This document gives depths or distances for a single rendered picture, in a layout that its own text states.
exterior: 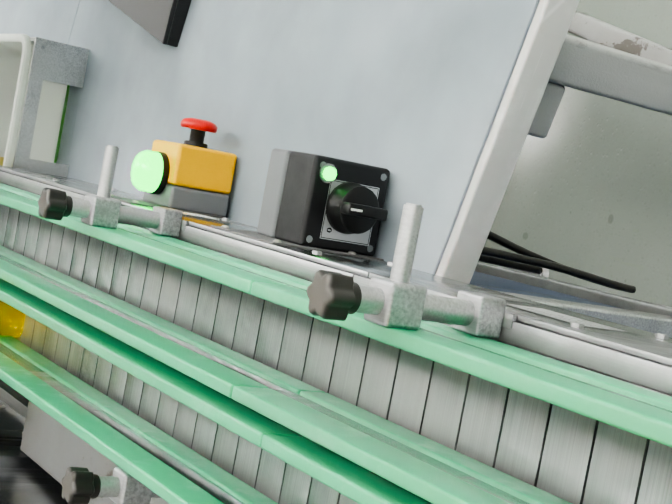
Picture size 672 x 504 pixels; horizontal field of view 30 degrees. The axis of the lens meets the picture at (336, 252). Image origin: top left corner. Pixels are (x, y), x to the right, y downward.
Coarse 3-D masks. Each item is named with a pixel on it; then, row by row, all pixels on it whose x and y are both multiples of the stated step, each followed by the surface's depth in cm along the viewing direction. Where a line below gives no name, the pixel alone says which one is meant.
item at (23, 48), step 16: (0, 48) 184; (16, 48) 184; (32, 48) 172; (0, 64) 185; (16, 64) 186; (0, 80) 185; (16, 80) 186; (0, 96) 185; (16, 96) 171; (0, 112) 186; (16, 112) 171; (0, 128) 186; (16, 128) 171; (0, 144) 186
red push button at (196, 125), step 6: (186, 120) 134; (192, 120) 134; (198, 120) 134; (204, 120) 134; (186, 126) 134; (192, 126) 133; (198, 126) 133; (204, 126) 133; (210, 126) 134; (216, 126) 135; (192, 132) 135; (198, 132) 135; (204, 132) 135; (192, 138) 135; (198, 138) 135
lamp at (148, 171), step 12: (144, 156) 131; (156, 156) 132; (132, 168) 133; (144, 168) 131; (156, 168) 131; (168, 168) 132; (132, 180) 133; (144, 180) 131; (156, 180) 131; (156, 192) 133
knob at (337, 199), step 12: (336, 192) 107; (348, 192) 106; (360, 192) 107; (372, 192) 107; (336, 204) 106; (348, 204) 105; (360, 204) 107; (372, 204) 107; (336, 216) 106; (348, 216) 106; (360, 216) 106; (372, 216) 106; (384, 216) 107; (336, 228) 108; (348, 228) 107; (360, 228) 107
